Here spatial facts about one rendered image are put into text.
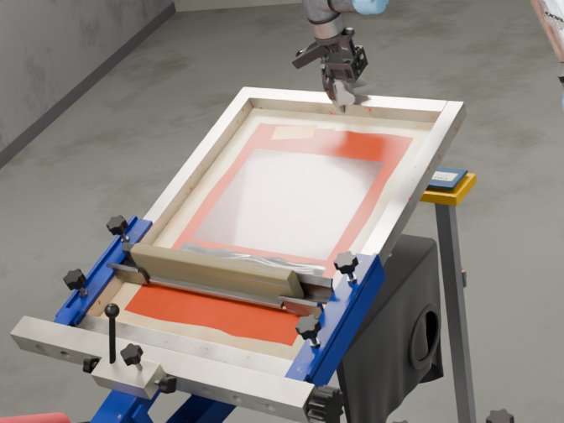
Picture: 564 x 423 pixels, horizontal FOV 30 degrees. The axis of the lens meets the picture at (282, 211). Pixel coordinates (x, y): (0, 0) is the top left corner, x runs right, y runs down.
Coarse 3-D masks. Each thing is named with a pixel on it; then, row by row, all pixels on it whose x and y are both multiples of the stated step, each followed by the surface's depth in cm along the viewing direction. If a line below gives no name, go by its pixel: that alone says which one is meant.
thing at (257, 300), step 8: (152, 280) 216; (160, 280) 215; (168, 280) 214; (176, 280) 214; (176, 288) 213; (184, 288) 212; (192, 288) 211; (200, 288) 210; (208, 288) 209; (216, 288) 208; (224, 296) 207; (232, 296) 205; (240, 296) 205; (248, 296) 204; (256, 296) 203; (264, 304) 202; (272, 304) 201; (280, 304) 200
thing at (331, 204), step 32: (320, 160) 235; (352, 160) 232; (384, 160) 228; (320, 192) 227; (352, 192) 224; (288, 224) 222; (320, 224) 219; (352, 224) 216; (288, 256) 215; (320, 256) 212; (224, 320) 207; (256, 320) 204; (288, 320) 202
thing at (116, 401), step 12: (108, 396) 189; (120, 396) 188; (132, 396) 187; (156, 396) 192; (108, 408) 187; (120, 408) 186; (132, 408) 186; (144, 408) 189; (96, 420) 186; (108, 420) 185; (120, 420) 184; (132, 420) 187
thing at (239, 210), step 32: (256, 128) 251; (320, 128) 244; (256, 160) 242; (288, 160) 239; (224, 192) 237; (256, 192) 233; (288, 192) 230; (192, 224) 232; (224, 224) 229; (256, 224) 225; (160, 288) 220; (160, 320) 212; (192, 320) 210
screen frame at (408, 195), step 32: (256, 96) 255; (288, 96) 251; (320, 96) 247; (224, 128) 249; (448, 128) 224; (192, 160) 244; (416, 160) 220; (416, 192) 214; (160, 224) 233; (384, 224) 208; (384, 256) 205; (96, 320) 213; (192, 352) 198; (224, 352) 196; (256, 352) 193
